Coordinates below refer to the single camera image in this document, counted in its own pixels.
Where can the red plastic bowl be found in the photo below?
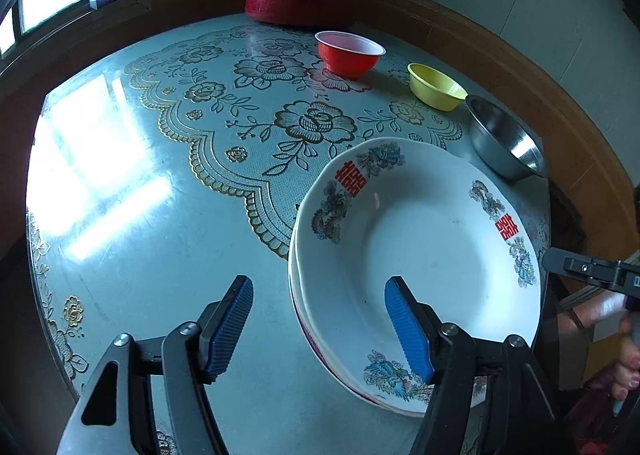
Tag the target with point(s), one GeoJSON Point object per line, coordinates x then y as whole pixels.
{"type": "Point", "coordinates": [346, 54]}

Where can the red electric cooker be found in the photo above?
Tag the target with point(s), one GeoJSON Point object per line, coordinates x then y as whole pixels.
{"type": "Point", "coordinates": [321, 14]}

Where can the right hand painted nails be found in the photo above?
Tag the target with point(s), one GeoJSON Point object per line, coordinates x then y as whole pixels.
{"type": "Point", "coordinates": [626, 369]}

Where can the stainless steel bowl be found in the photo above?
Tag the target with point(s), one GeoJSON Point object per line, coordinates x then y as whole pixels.
{"type": "Point", "coordinates": [502, 142]}

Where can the large purple floral plate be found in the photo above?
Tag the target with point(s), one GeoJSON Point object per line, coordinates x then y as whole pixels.
{"type": "Point", "coordinates": [344, 317]}

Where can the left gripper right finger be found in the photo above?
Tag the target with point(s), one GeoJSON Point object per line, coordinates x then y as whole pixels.
{"type": "Point", "coordinates": [417, 328]}

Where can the white plate red characters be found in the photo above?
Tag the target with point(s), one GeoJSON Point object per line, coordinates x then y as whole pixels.
{"type": "Point", "coordinates": [372, 389]}
{"type": "Point", "coordinates": [390, 201]}

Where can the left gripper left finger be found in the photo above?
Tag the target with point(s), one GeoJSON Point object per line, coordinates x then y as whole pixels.
{"type": "Point", "coordinates": [222, 323]}

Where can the floral plastic tablecloth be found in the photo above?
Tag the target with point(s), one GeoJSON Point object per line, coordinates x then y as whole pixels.
{"type": "Point", "coordinates": [164, 170]}

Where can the yellow plastic bowl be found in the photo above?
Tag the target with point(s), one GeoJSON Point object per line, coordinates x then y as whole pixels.
{"type": "Point", "coordinates": [434, 88]}

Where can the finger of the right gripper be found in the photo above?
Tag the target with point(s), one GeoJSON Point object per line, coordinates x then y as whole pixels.
{"type": "Point", "coordinates": [617, 276]}

